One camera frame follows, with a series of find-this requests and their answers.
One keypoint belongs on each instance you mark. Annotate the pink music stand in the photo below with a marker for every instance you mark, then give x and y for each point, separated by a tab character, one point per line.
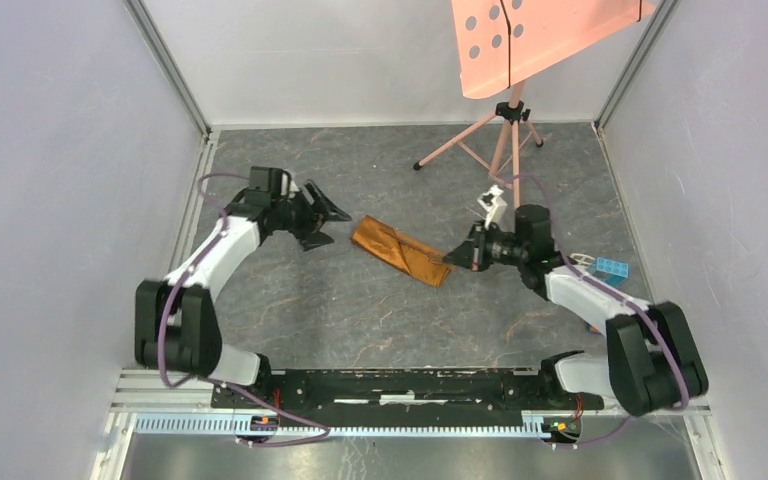
501	44

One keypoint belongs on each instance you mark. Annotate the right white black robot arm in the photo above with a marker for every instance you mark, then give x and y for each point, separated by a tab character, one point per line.
651	360

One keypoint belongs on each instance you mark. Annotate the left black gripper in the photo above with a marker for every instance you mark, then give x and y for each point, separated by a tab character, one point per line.
324	208

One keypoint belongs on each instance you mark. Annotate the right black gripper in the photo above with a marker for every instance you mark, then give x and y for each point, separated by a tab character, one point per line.
471	254

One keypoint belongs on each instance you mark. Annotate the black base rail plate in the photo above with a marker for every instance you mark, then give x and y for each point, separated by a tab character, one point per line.
428	397

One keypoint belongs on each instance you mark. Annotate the blue toy brick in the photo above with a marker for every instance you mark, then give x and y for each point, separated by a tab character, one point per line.
611	272

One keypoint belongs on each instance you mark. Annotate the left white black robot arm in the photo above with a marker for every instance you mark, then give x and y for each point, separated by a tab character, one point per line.
176	324

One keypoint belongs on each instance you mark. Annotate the white toy window frame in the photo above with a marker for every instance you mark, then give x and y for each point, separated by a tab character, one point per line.
582	259

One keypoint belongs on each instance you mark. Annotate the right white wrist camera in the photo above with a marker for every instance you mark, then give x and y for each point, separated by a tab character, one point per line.
494	205

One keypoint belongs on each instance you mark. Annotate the orange cloth napkin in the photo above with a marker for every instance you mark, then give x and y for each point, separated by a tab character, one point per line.
381	241

